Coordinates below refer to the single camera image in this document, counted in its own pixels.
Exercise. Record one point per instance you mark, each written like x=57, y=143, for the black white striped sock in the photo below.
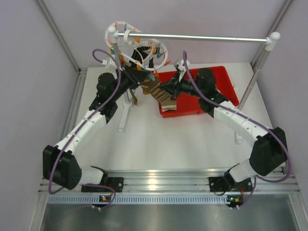
x=140, y=54

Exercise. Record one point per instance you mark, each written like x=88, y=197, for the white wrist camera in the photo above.
x=180, y=68
x=109, y=65

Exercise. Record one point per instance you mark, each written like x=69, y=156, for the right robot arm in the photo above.
x=268, y=145

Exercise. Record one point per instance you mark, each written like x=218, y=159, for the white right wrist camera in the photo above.
x=180, y=68

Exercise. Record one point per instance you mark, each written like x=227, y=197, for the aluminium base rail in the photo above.
x=167, y=187

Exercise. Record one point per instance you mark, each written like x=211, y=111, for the white metal drying rack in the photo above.
x=211, y=101

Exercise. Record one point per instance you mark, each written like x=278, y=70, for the white round clip hanger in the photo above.
x=122, y=47

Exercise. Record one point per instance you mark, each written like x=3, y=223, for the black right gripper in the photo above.
x=173, y=87

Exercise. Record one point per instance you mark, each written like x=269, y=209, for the brown beige striped sock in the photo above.
x=165, y=100

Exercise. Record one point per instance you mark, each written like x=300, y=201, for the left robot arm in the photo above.
x=61, y=161

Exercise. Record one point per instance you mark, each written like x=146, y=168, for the red plastic tray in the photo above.
x=188, y=105

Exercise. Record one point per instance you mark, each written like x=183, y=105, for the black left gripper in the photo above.
x=134, y=76

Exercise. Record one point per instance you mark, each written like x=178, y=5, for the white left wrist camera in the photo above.
x=109, y=65

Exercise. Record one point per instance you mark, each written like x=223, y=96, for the olive green striped sock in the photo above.
x=135, y=100

